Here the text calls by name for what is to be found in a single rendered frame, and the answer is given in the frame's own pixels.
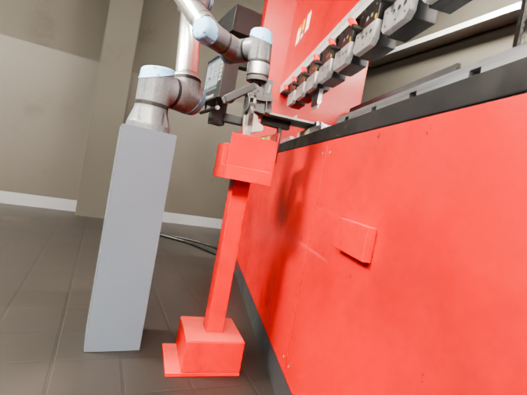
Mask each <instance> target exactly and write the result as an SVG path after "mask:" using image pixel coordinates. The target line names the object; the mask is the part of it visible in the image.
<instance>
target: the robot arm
mask: <svg viewBox="0 0 527 395"><path fill-rule="evenodd" d="M174 1H175V3H176V4H177V10H178V11H179V13H180V28H179V37H178V46H177V55H176V72H175V71H174V70H172V69H170V68H167V67H161V66H155V65H145V66H143V67H141V69H140V76H139V77H138V78H139V81H138V86H137V91H136V99H135V104H134V107H133V109H132V111H131V113H130V114H129V116H128V118H127V120H126V124H127V125H133V126H137V127H141V128H145V129H151V130H155V131H159V132H164V133H168V134H169V131H170V129H169V119H168V110H169V109H172V110H175V111H178V112H180V113H181V114H188V115H194V114H197V113H198V112H199V111H200V110H201V109H202V108H203V107H204V105H205V100H206V94H205V91H204V90H203V89H201V79H200V77H199V76H198V62H199V53H200V44H203V45H206V46H207V47H209V48H210V49H212V50H214V51H215V52H217V53H219V54H220V58H221V59H222V61H223V62H224V63H227V64H237V63H244V62H248V63H247V71H246V75H247V78H246V81H247V82H249V83H250V84H248V85H246V86H243V87H241V88H240V89H237V90H235V91H233V92H226V93H225V95H224V96H223V97H222V101H223V102H224V104H227V103H233V102H234V101H235V100H236V99H238V98H240V97H242V96H245V99H244V103H243V115H242V127H243V134H245V135H249V136H250V133H254V132H262V131H263V129H264V127H263V126H262V125H261V124H260V123H259V122H258V116H260V115H261V116H265V115H268V114H269V113H271V112H272V103H273V97H271V96H272V88H273V80H269V79H268V78H269V71H270V62H271V47H272V32H271V31H270V30H268V29H267V28H264V27H254V28H253V29H252V30H251V31H250V35H249V36H250V37H249V38H242V39H239V38H236V37H235V36H234V35H233V34H231V33H230V32H229V31H227V30H225V29H224V28H222V27H221V26H220V25H219V24H218V23H217V22H216V20H215V19H214V17H213V15H212V14H211V13H210V10H211V6H213V3H214V0H174Z"/></svg>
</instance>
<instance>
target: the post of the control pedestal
mask: <svg viewBox="0 0 527 395"><path fill-rule="evenodd" d="M249 185H250V183H247V182H242V181H238V180H233V179H230V183H229V187H228V192H227V200H226V205H225V209H224V217H223V222H222V226H221V231H220V239H219V243H218V248H217V252H216V260H215V265H214V269H213V277H212V282H211V286H210V291H209V299H208V303H207V308H206V312H205V320H204V326H205V330H206V331H207V332H223V329H224V322H225V317H226V312H227V304H228V300H229V295H230V291H231V283H232V278H233V274H234V266H235V262H236V257H237V253H238V245H239V241H240V236H241V232H242V224H243V219H244V215H245V207H246V202H247V197H248V193H249Z"/></svg>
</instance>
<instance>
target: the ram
mask: <svg viewBox="0 0 527 395"><path fill-rule="evenodd" d="M359 1H360V0H297V2H296V10H295V14H294V19H293V27H292V31H291V35H290V40H289V47H288V52H287V57H286V62H285V69H284V74H283V78H282V84H283V82H284V81H285V80H286V79H287V78H288V77H289V76H290V75H291V74H292V73H293V72H294V71H295V69H297V68H298V66H299V65H301V64H302V62H304V60H305V59H306V58H307V57H308V56H309V55H310V54H311V53H312V52H313V51H314V49H315V48H316V47H317V46H318V45H319V44H320V43H321V42H322V41H323V40H324V39H325V37H326V36H327V35H328V34H329V33H330V32H331V31H332V30H333V29H334V28H335V27H336V25H337V24H338V23H339V22H340V21H341V20H342V19H343V18H344V17H345V16H346V15H347V14H348V13H349V12H350V11H351V10H352V9H353V8H354V7H355V6H356V4H357V3H358V2H359ZM372 1H373V0H367V1H366V2H365V3H364V4H363V5H362V6H361V7H360V8H359V9H358V10H357V11H356V12H355V13H354V14H353V15H352V16H351V18H354V19H355V18H357V19H361V15H362V11H363V10H364V9H365V8H366V7H367V6H368V5H369V4H370V3H371V2H372ZM311 10H312V11H311ZM310 11H311V19H310V23H309V28H308V29H307V31H306V32H305V27H306V23H307V15H308V14H309V12H310ZM305 19H306V20H305ZM304 20H305V24H304V29H303V31H302V28H303V22H304ZM301 24H302V26H301V30H300V37H301V34H302V32H303V37H302V38H299V41H298V43H297V44H296V37H297V33H298V29H299V27H300V25H301ZM348 25H349V23H348V21H347V22H346V23H345V24H344V25H343V26H342V27H341V28H340V29H339V30H338V31H337V32H336V33H335V34H334V35H333V36H332V37H331V38H332V39H335V38H338V39H340V33H341V32H342V31H343V30H344V29H345V28H346V27H347V26H348ZM304 32H305V33H304ZM328 45H329V40H328V41H327V42H326V43H325V44H324V45H323V46H322V47H321V48H320V49H319V50H318V51H317V52H316V53H315V54H318V55H319V54H320V53H321V54H323V51H324V49H325V48H326V47H327V46H328ZM313 60H314V57H313V56H312V57H311V58H310V59H309V60H308V61H307V62H306V63H305V64H304V65H303V67H307V66H310V65H311V62H312V61H313ZM301 72H302V69H301V68H300V69H299V70H298V71H297V72H296V74H295V75H294V77H296V76H298V75H299V76H300V73H301ZM291 82H292V79H290V80H289V81H288V82H287V83H286V85H287V86H288V91H290V87H291ZM284 91H285V90H284V86H283V87H282V88H281V90H280V93H281V94H284V95H287V96H288V95H289V94H288V93H284Z"/></svg>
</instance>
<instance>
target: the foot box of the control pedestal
mask: <svg viewBox="0 0 527 395"><path fill-rule="evenodd" d="M204 320H205V318H204V317H188V316H182V317H180V325H179V329H178V334H177V339H176V343H163V344H162V356H163V364H164V372H165V377H201V376H239V372H240V368H241V364H242V356H243V352H244V347H245V342H244V340H243V338H242V337H241V335H240V333H239V331H238V329H237V328H236V326H235V324H234V322H233V321H232V319H231V318H225V322H224V329H223V332H207V331H206V330H205V326H204Z"/></svg>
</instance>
